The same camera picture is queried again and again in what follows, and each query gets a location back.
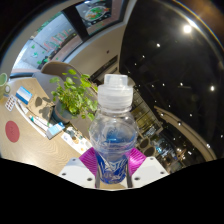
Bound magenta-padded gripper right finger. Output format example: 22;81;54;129
125;147;170;189

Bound group of dining chairs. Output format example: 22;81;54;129
137;135;159;158

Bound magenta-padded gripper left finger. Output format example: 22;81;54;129
57;147;101;190

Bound small blue and white box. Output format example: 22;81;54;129
15;85;34;106

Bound food picture wall poster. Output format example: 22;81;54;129
74;0;116;31

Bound pill blister pack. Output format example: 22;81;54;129
4;94;17;113

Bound white and blue tissue box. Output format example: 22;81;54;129
45;121;66;140

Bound flat round red coaster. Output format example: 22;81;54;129
4;120;21;144

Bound clear bottle with blue label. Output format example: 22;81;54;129
88;73;140;185

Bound green potted plant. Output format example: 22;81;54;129
49;68;100;124

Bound ceiling spot lights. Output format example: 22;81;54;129
133;23;218;151

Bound window with tree decals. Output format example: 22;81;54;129
20;13;84;72

